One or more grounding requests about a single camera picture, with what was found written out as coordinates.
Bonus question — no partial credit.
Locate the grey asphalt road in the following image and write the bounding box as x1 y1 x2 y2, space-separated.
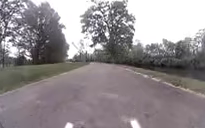
0 61 205 128

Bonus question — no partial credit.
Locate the tall lone tree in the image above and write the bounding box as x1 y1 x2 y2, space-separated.
79 0 137 63

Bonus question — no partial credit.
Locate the group of dark trees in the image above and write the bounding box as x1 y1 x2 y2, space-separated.
0 0 71 69

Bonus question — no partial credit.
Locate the robot's own part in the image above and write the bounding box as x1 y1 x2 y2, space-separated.
64 121 74 128
129 119 142 128

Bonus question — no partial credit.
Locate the row of bushes and trees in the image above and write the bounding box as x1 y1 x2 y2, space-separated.
71 28 205 71

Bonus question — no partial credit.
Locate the grass strip beside water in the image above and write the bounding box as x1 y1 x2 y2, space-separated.
118 63 205 100

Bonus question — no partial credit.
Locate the grass verge with trees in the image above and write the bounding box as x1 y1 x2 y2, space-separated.
0 61 90 98

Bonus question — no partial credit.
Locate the dark water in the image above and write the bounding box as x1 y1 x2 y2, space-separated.
153 67 205 84

